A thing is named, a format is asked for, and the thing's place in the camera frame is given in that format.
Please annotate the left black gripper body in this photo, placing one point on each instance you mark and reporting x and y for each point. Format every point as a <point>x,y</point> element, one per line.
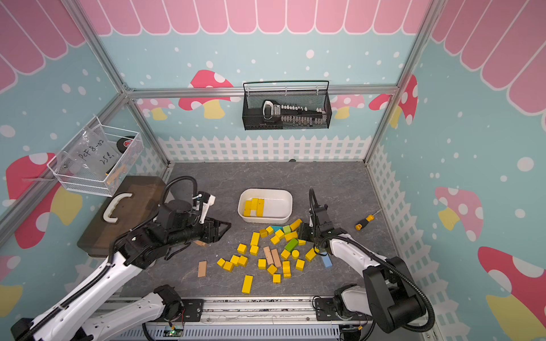
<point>199,231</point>

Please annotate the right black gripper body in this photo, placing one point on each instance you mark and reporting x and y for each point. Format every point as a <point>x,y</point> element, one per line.
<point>316,236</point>

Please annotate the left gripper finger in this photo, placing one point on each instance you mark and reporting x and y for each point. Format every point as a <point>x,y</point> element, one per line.
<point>212,237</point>
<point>220,226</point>

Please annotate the yellow cylinder block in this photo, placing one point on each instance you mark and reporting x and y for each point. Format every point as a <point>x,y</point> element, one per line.
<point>295,225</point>

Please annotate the long yellow block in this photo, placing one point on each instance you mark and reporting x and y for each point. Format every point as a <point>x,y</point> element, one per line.
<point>260,208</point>
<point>247,208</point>

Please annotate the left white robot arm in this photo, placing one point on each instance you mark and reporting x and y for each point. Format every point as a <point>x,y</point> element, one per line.
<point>180,219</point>

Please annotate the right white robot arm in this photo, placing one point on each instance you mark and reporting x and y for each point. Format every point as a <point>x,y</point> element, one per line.
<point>389,298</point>

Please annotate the wooden arch block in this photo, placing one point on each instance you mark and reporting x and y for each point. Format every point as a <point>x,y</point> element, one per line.
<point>201,244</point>

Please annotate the yellow cube block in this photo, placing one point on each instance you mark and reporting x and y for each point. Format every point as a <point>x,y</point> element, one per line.
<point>242,249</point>

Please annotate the flat wooden block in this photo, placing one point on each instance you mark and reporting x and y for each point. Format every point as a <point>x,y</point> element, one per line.
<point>202,268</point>

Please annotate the light blue block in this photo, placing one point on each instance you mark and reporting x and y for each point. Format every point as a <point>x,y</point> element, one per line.
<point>326,261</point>

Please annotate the yellow black screwdriver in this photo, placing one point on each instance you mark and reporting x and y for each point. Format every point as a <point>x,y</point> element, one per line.
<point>361,224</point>

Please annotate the yellow upright rectangular block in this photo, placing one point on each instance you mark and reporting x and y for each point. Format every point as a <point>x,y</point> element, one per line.
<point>255,239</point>

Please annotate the yellow arch block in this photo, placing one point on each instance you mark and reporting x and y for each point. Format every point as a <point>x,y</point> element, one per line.
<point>286,269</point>

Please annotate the right natural wooden plank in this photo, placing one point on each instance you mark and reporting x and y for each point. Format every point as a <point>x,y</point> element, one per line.
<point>276,258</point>

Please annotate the natural wooden plank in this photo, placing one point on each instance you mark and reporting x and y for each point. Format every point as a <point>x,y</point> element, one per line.
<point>268,256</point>
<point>276,258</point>

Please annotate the white plastic tub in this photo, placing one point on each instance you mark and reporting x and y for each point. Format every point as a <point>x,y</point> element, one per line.
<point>277,205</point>

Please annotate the left natural wooden plank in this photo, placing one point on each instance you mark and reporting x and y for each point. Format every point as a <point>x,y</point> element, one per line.
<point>268,256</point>

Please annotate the large yellow front block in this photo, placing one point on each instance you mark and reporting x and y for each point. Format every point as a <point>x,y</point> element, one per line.
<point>247,284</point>

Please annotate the black tape roll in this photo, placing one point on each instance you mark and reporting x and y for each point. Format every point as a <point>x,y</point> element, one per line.
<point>124,143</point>

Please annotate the socket wrench set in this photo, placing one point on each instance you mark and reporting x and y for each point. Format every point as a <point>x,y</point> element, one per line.
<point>288,116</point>

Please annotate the brown toolbox with white handle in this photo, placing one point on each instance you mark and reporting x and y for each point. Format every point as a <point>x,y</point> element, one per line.
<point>134,201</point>

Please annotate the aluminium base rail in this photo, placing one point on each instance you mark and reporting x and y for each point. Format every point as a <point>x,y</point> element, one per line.
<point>235,318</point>

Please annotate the black wire mesh basket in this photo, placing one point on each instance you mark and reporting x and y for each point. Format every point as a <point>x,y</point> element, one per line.
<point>305,93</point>

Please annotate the clear wall-mounted bin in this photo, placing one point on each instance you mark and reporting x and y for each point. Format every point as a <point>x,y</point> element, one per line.
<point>90,162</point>

